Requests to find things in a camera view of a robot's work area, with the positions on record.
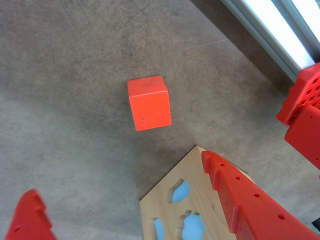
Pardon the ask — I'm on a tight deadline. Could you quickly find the wooden shape sorter box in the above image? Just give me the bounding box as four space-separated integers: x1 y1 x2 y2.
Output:
139 144 251 240

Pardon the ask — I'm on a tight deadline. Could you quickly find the red wooden cube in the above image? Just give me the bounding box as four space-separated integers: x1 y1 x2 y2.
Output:
126 75 173 132

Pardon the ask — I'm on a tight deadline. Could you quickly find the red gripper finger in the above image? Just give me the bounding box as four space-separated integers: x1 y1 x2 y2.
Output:
3 188 58 240
201 149 320 240

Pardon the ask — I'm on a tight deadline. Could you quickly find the aluminium profile rail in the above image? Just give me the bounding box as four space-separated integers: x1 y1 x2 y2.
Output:
221 0 320 83

